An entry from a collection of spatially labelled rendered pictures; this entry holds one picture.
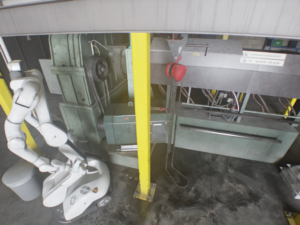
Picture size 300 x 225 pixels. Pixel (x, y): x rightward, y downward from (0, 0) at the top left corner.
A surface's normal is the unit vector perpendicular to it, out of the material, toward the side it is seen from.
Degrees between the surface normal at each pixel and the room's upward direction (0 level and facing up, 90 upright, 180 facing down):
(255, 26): 90
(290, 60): 78
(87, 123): 90
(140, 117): 90
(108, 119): 45
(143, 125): 90
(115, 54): 62
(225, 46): 30
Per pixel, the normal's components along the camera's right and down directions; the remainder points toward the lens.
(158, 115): 0.06, -0.25
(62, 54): -0.25, 0.34
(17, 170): 0.00, -0.86
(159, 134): 0.08, 0.52
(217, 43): -0.13, -0.49
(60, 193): 0.52, 0.44
